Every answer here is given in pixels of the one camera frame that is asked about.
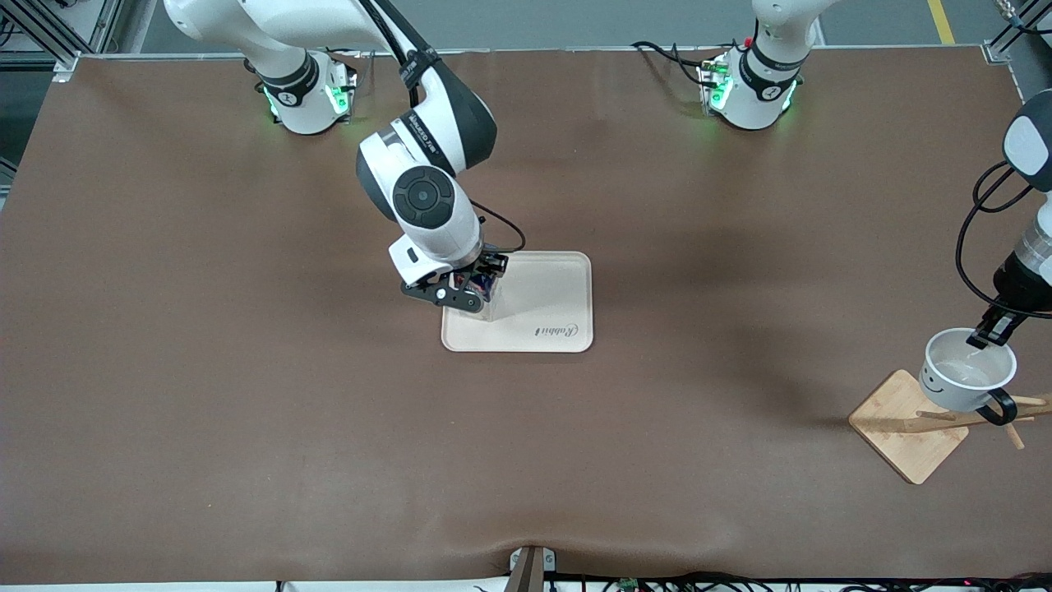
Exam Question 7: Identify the blue milk carton green cap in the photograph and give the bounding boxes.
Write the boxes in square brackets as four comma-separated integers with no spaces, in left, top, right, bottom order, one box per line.
[448,270,500,323]

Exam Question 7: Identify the white smiley mug black handle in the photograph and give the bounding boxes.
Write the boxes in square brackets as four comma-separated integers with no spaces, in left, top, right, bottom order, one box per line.
[919,327,1020,428]

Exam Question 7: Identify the wooden cup rack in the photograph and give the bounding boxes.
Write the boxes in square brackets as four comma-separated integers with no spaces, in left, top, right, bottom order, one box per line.
[848,368,1052,486]

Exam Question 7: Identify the beige plastic tray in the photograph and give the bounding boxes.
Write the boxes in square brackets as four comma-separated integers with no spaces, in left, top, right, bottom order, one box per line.
[441,250,594,354]

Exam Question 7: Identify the brown table mat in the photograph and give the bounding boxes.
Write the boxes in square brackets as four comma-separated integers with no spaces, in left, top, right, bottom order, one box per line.
[0,45,1052,586]

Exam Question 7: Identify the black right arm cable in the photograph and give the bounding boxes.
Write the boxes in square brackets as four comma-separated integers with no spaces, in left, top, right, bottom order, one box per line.
[353,0,527,253]

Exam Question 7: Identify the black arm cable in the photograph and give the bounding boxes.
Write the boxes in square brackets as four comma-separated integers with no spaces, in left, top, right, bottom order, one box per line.
[353,0,527,253]
[955,159,1052,321]

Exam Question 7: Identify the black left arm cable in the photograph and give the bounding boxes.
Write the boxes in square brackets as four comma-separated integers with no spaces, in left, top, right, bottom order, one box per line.
[955,159,1052,321]

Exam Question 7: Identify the aluminium frame profile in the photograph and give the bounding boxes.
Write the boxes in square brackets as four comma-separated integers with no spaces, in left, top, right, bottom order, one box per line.
[982,0,1052,65]
[0,0,124,83]

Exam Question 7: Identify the black base power cables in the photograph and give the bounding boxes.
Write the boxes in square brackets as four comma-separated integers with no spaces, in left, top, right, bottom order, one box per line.
[631,39,720,87]

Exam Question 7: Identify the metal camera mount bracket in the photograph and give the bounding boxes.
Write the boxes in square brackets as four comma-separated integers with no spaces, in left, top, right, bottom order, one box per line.
[508,544,558,592]

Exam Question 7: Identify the black cable bundle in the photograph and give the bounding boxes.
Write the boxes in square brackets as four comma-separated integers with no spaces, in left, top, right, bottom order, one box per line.
[473,571,1052,592]

